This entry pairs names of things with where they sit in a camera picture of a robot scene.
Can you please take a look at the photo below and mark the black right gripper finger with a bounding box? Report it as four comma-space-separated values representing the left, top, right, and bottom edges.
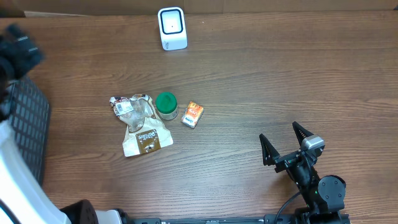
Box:
292, 121, 313, 145
259, 134, 280, 166

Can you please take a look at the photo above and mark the small orange snack packet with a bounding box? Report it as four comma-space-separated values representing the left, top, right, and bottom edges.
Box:
182, 101, 204, 128

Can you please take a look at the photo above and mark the green lid jar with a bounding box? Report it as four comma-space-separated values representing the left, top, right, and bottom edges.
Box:
155, 92, 178, 120

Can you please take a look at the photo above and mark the brown beige cookie pouch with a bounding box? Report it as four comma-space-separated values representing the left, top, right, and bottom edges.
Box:
109, 94, 174, 157

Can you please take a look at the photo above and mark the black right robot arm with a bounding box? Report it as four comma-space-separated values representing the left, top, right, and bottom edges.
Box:
259, 122, 351, 224

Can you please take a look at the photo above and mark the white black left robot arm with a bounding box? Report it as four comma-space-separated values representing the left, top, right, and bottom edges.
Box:
1, 24, 129, 224

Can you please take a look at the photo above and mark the white barcode scanner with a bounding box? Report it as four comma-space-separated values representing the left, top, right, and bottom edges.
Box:
157, 7, 188, 51

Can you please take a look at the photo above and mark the grey plastic shopping basket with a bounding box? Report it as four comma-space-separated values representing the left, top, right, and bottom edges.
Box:
1, 77, 51, 185

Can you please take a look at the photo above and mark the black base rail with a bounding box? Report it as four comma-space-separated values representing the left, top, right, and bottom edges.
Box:
129, 215, 351, 224

